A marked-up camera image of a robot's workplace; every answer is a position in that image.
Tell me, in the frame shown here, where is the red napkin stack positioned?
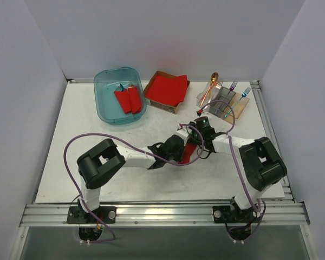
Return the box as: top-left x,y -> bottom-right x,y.
145,75 -> 188,106

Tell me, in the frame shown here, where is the red paper napkin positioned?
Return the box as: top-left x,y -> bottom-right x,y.
178,139 -> 197,165

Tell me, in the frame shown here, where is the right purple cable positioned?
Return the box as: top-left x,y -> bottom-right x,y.
196,100 -> 266,242

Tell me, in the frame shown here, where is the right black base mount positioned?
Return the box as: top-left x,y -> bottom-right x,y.
212,204 -> 259,224

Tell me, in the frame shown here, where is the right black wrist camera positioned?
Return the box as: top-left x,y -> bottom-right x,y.
194,116 -> 211,133

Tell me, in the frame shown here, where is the right rolled red napkin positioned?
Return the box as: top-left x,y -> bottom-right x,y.
128,85 -> 141,114

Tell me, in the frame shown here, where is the aluminium front rail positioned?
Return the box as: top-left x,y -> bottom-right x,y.
20,201 -> 310,227

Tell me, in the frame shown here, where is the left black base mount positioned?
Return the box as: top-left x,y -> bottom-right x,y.
66,206 -> 116,224

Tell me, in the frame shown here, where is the purple cable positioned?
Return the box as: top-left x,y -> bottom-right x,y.
63,122 -> 205,243
196,100 -> 266,242

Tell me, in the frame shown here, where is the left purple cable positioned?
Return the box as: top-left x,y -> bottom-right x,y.
63,122 -> 205,243

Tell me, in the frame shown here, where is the blue transparent plastic bin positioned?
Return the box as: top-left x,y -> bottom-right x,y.
94,67 -> 146,125

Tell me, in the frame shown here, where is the copper metallic spoon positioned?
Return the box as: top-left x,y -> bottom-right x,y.
201,72 -> 219,106

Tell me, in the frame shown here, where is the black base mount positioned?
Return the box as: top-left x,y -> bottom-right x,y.
66,206 -> 116,224
212,204 -> 259,224

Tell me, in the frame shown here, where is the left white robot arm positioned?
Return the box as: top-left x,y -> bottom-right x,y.
77,134 -> 187,223

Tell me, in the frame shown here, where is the blue metallic fork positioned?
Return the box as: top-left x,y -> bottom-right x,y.
225,87 -> 251,119

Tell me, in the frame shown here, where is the clear acrylic utensil holder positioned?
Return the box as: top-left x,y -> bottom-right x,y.
196,81 -> 251,123

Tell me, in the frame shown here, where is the purple metallic fork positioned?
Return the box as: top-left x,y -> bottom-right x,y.
215,81 -> 238,115

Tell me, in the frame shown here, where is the silver fork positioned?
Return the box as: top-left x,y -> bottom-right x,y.
209,81 -> 223,101

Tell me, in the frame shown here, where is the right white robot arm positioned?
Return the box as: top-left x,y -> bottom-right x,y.
190,116 -> 287,222

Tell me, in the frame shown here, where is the left rolled red napkin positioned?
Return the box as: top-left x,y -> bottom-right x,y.
114,89 -> 132,114

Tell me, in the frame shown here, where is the rolled red napkin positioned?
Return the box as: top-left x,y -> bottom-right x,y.
128,85 -> 141,114
114,89 -> 132,114

